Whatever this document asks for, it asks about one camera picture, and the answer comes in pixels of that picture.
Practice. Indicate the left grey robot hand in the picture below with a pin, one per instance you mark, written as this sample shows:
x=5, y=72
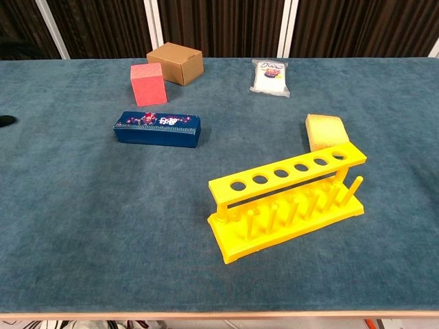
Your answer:
x=6, y=121

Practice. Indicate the blue hinged glasses case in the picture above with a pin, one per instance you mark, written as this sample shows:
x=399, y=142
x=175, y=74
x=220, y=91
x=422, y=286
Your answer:
x=154, y=135

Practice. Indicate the pink foam cube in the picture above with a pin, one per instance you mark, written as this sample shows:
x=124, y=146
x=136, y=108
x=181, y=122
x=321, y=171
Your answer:
x=149, y=85

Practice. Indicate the brown cardboard box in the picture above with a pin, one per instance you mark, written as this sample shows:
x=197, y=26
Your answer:
x=178, y=65

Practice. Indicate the dark pleated curtain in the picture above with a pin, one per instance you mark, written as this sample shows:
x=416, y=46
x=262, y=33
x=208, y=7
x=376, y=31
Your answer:
x=103, y=27
x=219, y=27
x=360, y=27
x=20, y=20

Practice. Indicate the teal velvet table cloth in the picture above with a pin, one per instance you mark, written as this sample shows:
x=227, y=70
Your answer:
x=85, y=222

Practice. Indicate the yellow test tube rack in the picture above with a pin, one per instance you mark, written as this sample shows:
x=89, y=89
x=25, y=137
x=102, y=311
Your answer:
x=240, y=246

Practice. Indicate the white plastic tissue pack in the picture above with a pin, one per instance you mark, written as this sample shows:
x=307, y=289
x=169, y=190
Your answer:
x=270, y=81

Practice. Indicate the yellow sponge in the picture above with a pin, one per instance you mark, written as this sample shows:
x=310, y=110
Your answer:
x=326, y=132

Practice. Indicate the orange item under table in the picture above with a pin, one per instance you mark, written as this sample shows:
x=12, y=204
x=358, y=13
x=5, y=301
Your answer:
x=369, y=325

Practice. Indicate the white partition post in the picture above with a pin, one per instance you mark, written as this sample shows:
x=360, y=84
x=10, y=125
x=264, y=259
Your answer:
x=286, y=27
x=51, y=27
x=435, y=51
x=152, y=20

